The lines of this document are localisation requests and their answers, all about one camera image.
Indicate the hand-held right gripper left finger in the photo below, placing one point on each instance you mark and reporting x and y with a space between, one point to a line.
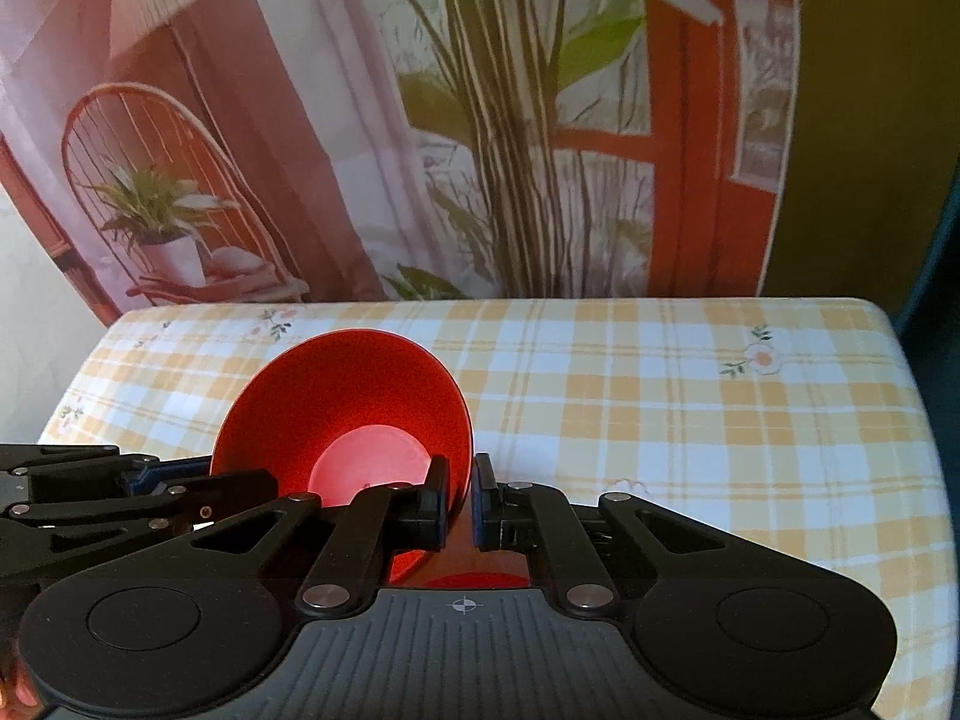
424 502

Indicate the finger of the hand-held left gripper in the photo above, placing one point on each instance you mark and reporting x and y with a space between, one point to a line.
225 491
90 476

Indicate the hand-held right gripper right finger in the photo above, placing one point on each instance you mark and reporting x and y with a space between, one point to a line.
487 510

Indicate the yellow checkered tablecloth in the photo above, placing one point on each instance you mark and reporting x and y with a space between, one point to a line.
675 427

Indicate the printed wall tapestry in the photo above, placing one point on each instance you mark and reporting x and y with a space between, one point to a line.
375 127

